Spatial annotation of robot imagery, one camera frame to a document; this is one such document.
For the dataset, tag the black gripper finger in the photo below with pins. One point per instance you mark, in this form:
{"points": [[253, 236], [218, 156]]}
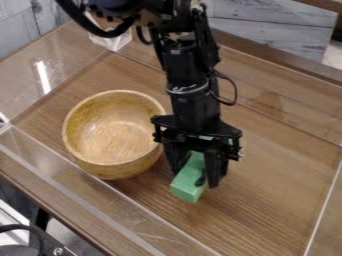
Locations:
{"points": [[214, 170], [178, 155]]}

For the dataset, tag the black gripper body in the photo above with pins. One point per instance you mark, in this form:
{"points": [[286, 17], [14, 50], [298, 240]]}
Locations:
{"points": [[194, 124]]}

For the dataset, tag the green rectangular block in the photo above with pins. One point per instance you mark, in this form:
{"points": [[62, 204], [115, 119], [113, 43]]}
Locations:
{"points": [[184, 183]]}

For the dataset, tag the brown wooden bowl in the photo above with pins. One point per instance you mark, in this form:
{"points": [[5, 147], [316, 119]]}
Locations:
{"points": [[107, 134]]}

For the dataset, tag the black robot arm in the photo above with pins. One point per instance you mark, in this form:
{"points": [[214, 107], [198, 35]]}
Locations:
{"points": [[174, 26]]}

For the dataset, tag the black table leg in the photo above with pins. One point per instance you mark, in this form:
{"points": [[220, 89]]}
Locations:
{"points": [[41, 219]]}

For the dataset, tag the clear acrylic tray wall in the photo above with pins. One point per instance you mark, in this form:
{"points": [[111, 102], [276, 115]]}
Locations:
{"points": [[111, 221]]}

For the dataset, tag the clear acrylic corner bracket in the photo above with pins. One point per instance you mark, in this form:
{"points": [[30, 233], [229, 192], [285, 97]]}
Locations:
{"points": [[113, 44]]}

